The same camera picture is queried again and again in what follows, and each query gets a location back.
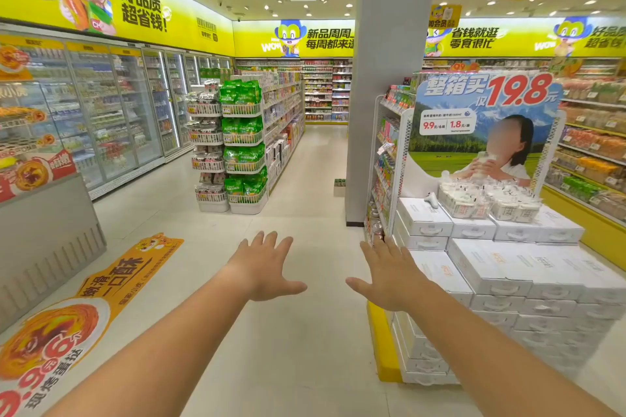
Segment grey square pillar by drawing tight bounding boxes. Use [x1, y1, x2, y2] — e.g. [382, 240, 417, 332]
[344, 0, 441, 228]

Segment wall shelves with drinks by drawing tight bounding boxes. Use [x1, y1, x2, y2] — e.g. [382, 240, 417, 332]
[235, 58, 353, 125]

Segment long yellow wall banner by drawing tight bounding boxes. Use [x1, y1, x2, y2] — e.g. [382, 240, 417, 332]
[424, 16, 626, 60]

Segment yellow wall shelves with snacks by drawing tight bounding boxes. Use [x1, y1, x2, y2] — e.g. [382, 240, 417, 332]
[539, 57, 626, 272]

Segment grey counter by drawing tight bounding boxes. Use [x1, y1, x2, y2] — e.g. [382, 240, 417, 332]
[0, 172, 108, 334]

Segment person's left forearm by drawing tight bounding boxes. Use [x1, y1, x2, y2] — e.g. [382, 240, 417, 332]
[43, 267, 252, 417]

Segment person's right hand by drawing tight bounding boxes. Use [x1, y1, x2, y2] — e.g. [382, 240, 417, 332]
[346, 236, 432, 314]

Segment white wire rack with snacks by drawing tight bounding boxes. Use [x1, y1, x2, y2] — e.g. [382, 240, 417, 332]
[186, 81, 231, 213]

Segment white perforated display rack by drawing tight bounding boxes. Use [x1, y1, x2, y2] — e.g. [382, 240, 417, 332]
[364, 83, 417, 242]

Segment milk advertisement board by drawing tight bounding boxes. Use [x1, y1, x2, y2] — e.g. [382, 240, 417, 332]
[408, 70, 567, 189]

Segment stack of white milk boxes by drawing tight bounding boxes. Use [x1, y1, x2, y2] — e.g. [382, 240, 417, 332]
[390, 197, 626, 386]

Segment row of glass door fridges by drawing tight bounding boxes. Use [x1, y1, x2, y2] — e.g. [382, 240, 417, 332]
[0, 23, 233, 201]

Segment yellow display platform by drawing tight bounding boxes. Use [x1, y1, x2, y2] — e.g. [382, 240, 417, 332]
[366, 301, 405, 383]

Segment aisle shelf with goods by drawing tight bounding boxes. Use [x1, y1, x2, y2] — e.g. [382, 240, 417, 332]
[230, 67, 307, 195]

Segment group of green snack packets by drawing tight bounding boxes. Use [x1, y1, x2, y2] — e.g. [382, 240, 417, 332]
[218, 80, 269, 205]

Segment person's right forearm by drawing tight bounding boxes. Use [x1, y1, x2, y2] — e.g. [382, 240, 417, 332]
[405, 285, 623, 417]

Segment orange egg tart floor sticker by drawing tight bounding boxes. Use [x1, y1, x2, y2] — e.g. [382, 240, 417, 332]
[0, 233, 185, 417]

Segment yellow wall banner with mascot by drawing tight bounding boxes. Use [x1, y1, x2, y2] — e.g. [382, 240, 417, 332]
[233, 19, 356, 60]

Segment red egg tart poster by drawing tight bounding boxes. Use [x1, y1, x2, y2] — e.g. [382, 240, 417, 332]
[0, 150, 78, 205]

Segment white wire basket rack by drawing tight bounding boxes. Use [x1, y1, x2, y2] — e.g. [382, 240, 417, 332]
[218, 80, 269, 215]

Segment person's left hand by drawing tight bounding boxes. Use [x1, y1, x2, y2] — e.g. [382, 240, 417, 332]
[225, 231, 308, 303]

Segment small yellow hanging sign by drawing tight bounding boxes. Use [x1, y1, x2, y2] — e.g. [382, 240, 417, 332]
[428, 4, 462, 29]

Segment pile of wrapped milk packs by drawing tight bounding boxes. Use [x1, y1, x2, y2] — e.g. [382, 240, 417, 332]
[437, 179, 544, 223]

